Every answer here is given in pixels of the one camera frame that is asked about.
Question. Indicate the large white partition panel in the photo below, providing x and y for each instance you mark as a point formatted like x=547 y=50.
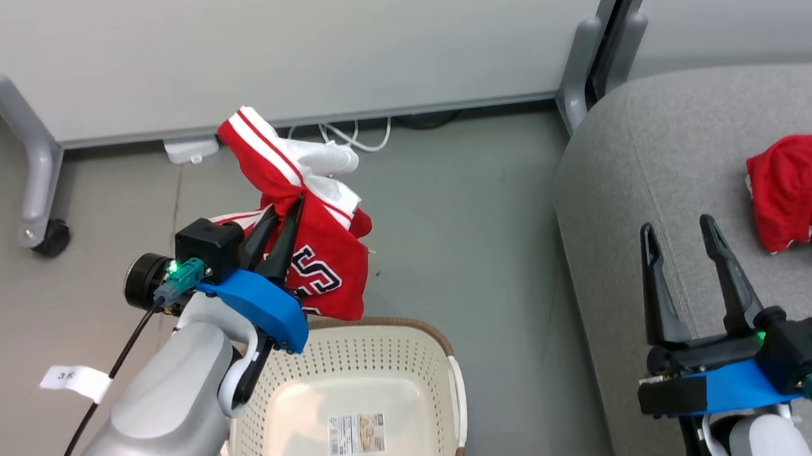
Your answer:
x=284 y=41

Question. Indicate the grey fabric sofa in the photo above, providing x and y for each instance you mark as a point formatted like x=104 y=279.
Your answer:
x=659 y=165

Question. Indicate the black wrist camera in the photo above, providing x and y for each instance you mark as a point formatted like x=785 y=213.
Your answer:
x=799 y=349
x=207 y=245

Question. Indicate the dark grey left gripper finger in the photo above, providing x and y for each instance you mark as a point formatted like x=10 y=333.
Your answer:
x=283 y=246
x=259 y=238

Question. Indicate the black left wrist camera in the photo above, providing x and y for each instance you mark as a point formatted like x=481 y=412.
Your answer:
x=207 y=245

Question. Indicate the long grey partition foot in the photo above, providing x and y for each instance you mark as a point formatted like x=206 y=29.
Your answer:
x=37 y=174

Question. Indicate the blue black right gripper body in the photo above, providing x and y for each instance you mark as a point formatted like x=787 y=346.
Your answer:
x=724 y=384

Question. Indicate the plain red shirt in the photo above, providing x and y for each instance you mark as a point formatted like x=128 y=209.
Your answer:
x=797 y=186

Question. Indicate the short grey partition foot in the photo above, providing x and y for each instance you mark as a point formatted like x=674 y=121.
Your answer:
x=577 y=70
x=627 y=52

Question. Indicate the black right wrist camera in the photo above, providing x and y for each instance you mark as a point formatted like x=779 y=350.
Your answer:
x=799 y=349

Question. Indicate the red white striped lettered jersey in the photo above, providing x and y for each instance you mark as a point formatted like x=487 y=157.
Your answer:
x=328 y=252

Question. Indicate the white power adapter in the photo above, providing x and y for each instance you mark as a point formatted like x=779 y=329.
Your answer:
x=189 y=150

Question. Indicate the white paper tag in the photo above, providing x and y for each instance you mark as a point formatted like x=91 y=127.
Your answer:
x=75 y=380

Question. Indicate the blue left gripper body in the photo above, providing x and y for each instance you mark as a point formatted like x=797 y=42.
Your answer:
x=270 y=304

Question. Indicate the black caster wheel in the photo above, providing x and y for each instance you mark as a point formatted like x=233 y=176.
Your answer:
x=53 y=239

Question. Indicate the cream perforated laundry basket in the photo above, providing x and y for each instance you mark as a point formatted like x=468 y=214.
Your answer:
x=371 y=365

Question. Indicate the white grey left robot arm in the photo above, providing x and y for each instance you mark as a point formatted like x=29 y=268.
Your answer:
x=168 y=396

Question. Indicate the narrow white partition panel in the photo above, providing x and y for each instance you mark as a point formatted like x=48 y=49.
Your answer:
x=750 y=30

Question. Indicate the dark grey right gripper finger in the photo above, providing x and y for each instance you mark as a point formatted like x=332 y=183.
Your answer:
x=656 y=297
x=733 y=283

